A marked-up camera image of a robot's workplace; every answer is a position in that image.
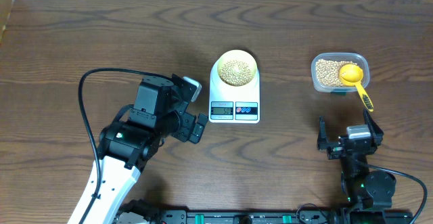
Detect white digital kitchen scale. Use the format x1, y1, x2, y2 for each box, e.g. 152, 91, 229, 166
209, 61, 260, 124

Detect soybeans in bowl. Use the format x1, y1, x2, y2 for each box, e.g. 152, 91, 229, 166
219, 60, 253, 87

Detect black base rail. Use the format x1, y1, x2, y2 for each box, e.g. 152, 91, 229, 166
113, 200, 413, 224

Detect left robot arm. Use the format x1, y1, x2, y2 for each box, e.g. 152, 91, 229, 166
69, 75, 208, 223

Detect black cable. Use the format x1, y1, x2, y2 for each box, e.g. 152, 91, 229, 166
351, 158, 428, 224
77, 68, 173, 224

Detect yellow measuring scoop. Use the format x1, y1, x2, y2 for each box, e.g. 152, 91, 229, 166
339, 64, 374, 112

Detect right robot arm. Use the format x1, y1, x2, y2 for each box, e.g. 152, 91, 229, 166
317, 110, 396, 223

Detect right black cable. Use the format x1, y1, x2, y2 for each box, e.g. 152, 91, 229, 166
351, 158, 428, 224

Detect left black cable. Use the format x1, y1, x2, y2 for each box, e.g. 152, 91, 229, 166
77, 68, 173, 224

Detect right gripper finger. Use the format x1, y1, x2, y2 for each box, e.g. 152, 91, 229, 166
317, 116, 329, 150
363, 109, 384, 145

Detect clear plastic container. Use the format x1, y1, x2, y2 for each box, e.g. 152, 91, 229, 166
311, 52, 370, 93

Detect pile of soybeans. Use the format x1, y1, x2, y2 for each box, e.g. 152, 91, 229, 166
315, 59, 357, 87

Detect pale yellow bowl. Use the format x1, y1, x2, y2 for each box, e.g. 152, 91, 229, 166
216, 49, 258, 85

